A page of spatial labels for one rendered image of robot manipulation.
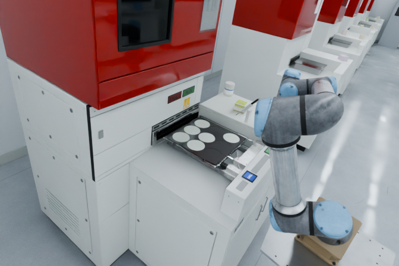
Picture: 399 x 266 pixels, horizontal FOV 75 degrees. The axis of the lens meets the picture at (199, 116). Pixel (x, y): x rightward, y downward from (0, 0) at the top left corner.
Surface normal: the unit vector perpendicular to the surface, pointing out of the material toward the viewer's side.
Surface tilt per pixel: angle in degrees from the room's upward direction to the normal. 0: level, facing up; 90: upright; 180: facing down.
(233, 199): 90
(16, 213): 0
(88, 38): 90
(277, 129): 95
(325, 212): 41
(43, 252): 0
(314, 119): 75
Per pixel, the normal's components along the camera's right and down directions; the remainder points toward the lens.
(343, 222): -0.26, -0.44
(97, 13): 0.81, 0.38
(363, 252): 0.14, -0.86
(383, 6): -0.58, 0.33
